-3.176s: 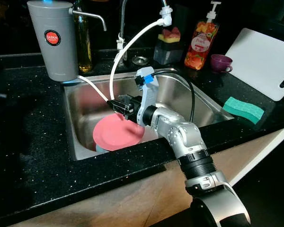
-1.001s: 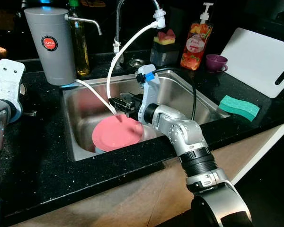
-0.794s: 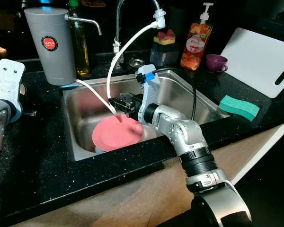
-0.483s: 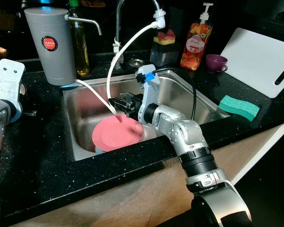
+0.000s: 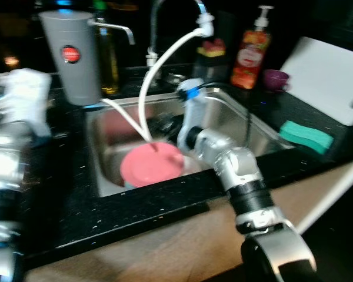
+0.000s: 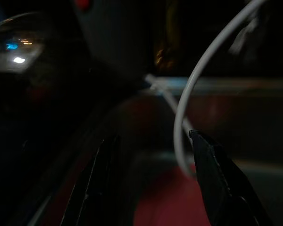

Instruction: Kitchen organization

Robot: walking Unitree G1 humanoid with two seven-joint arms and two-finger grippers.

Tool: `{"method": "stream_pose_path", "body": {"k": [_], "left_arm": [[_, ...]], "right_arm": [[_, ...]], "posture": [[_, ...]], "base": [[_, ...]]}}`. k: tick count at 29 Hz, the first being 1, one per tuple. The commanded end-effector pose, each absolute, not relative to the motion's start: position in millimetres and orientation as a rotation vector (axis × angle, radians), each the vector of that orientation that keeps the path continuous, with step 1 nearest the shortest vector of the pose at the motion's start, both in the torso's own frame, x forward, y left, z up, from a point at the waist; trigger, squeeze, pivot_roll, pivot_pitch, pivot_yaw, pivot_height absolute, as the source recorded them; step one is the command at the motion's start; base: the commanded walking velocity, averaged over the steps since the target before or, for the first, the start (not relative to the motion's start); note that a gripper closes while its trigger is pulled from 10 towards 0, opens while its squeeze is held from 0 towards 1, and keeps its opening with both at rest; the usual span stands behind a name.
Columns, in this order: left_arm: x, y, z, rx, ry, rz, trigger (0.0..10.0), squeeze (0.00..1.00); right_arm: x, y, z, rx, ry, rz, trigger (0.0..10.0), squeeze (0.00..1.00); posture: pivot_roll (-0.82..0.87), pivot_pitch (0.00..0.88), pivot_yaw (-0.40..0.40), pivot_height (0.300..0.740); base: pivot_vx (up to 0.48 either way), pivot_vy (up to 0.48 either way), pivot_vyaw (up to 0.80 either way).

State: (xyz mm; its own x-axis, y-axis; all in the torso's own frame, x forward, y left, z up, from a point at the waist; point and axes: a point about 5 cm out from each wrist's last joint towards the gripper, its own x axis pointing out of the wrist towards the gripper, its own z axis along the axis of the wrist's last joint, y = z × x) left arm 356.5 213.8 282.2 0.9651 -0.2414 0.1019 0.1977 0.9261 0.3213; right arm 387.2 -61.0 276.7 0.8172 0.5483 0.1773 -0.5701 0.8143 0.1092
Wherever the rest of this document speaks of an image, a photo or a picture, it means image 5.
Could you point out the grey water filter canister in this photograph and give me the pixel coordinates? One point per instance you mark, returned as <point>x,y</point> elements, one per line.
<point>76,76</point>

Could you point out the white cutting board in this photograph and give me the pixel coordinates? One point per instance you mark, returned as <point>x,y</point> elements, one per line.
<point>323,79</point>

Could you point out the stainless steel sink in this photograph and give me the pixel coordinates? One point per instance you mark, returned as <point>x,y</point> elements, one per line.
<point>106,153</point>

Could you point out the yellow oil bottle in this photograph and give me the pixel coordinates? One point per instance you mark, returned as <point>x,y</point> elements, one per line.
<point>109,64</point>

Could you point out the wooden cabinet front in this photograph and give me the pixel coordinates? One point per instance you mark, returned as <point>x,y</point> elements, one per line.
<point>194,241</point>

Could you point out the pink plate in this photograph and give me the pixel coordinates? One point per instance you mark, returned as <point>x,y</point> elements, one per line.
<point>153,167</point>

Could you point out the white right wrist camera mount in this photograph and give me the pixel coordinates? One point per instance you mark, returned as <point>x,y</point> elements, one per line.
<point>194,114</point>

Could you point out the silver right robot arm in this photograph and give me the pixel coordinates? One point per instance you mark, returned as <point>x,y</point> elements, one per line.
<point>241,170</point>

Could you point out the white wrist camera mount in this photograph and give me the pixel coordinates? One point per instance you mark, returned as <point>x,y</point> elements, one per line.
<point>194,114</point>
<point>26,100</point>

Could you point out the green sponge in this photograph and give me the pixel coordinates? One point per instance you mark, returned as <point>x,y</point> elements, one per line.
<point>306,136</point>

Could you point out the purple cup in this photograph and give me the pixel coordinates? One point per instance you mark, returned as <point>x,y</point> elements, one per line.
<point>275,80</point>

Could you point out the metal gooseneck faucet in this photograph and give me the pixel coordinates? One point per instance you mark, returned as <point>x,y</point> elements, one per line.
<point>154,29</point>

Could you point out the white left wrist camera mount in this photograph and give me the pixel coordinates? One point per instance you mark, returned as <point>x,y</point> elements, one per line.
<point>26,100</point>

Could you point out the orange soap pump bottle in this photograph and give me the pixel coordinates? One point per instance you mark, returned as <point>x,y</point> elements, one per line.
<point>252,59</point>

